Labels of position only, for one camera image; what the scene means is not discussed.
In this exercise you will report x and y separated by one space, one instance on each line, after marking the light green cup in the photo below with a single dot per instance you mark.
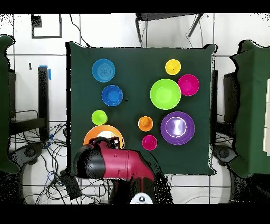
99 117

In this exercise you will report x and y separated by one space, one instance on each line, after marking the large orange bowl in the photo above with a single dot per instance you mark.
95 132

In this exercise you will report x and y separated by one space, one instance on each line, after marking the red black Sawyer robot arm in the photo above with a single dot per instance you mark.
126 162

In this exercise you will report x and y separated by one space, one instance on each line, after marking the orange cup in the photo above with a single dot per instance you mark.
145 123

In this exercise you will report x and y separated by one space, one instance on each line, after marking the dark blue bowl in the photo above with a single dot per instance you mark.
112 95

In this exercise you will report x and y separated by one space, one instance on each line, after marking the red-pink cup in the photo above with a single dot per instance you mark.
149 142

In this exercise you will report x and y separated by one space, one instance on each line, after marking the light green bowl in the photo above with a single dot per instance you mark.
165 94

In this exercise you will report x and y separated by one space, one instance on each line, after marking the dark green tablecloth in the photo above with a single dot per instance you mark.
135 74

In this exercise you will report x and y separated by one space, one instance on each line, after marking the light blue bowl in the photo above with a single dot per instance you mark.
103 70

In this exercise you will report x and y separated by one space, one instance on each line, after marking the purple bowl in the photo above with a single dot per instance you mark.
186 135

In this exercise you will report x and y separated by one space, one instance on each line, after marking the yellow cup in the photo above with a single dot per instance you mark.
173 67

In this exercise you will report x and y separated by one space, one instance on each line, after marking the red-pink bowl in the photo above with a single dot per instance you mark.
188 85

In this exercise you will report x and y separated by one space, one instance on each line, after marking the black power brick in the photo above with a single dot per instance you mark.
70 186

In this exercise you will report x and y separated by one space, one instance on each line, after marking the green cloth side table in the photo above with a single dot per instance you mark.
4 105
253 105

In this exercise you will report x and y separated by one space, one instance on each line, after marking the white boxes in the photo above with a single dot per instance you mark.
267 116

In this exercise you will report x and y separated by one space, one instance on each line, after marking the black camera tripod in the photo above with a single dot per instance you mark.
160 16

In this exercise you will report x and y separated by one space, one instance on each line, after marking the black square frame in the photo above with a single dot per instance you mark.
36 21

